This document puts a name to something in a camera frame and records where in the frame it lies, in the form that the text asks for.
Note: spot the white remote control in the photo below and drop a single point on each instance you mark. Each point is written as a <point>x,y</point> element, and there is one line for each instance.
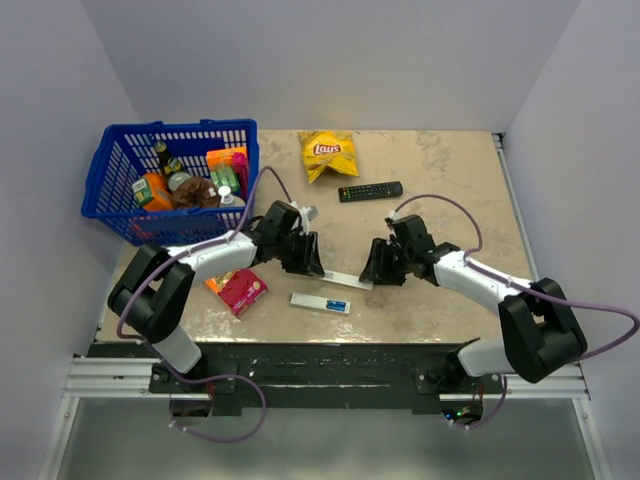
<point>316,303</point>

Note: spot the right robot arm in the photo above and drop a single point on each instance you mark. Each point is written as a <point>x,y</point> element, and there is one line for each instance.
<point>540,332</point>

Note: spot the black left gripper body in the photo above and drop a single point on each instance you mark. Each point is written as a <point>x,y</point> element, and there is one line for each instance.
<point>292,252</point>

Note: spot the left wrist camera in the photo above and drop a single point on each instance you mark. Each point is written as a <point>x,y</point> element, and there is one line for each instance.
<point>306,215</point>

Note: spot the orange green snack box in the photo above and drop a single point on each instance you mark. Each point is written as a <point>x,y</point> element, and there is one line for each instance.
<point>228,167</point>

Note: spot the yellow Lays chips bag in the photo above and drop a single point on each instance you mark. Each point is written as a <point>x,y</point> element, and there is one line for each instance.
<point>333,150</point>

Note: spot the white remote battery cover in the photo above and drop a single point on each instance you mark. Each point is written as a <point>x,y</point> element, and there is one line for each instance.
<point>346,280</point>

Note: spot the dark glass bottle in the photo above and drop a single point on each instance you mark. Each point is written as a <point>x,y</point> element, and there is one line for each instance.
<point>171,167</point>

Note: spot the small white-capped bottle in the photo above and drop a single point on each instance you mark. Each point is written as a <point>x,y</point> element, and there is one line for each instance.
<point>228,199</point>

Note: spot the blue plastic shopping basket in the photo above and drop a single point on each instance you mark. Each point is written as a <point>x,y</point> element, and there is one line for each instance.
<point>125,154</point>

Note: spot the black TV remote control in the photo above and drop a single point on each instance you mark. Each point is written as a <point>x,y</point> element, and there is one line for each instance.
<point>367,192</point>

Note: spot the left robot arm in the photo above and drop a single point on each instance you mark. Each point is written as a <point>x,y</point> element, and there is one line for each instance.
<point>151,294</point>

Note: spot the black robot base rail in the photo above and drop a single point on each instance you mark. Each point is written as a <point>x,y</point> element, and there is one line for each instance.
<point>327,376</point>

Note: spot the brown round package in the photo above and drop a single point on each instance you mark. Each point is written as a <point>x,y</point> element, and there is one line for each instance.
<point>195,192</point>

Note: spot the orange juice carton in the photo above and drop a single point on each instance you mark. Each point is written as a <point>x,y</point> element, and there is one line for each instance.
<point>151,193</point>

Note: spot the pink orange candy box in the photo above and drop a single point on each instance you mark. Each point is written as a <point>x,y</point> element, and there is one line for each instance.
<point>237,290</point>

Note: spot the aluminium frame rail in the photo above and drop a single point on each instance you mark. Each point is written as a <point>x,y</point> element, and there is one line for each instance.
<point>574,388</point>

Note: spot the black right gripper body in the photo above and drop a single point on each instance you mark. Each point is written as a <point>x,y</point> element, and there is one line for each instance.
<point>403,256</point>

